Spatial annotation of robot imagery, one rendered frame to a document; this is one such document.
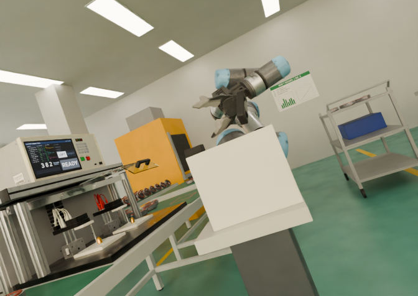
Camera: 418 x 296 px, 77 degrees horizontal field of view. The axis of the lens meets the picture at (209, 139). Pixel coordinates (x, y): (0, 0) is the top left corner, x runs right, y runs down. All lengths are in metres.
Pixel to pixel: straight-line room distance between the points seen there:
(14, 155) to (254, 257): 1.06
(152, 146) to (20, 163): 3.82
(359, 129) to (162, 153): 3.22
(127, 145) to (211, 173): 4.62
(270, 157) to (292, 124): 5.48
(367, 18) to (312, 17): 1.05
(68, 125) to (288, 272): 5.03
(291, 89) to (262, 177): 5.56
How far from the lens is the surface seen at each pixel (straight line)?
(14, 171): 1.40
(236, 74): 0.99
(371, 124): 3.42
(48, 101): 5.86
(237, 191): 0.76
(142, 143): 5.14
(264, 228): 0.74
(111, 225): 1.52
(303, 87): 6.27
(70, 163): 1.46
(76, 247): 1.36
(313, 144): 6.25
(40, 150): 1.38
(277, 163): 0.74
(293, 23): 6.59
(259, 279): 0.87
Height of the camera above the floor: 0.95
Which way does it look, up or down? 4 degrees up
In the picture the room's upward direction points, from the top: 22 degrees counter-clockwise
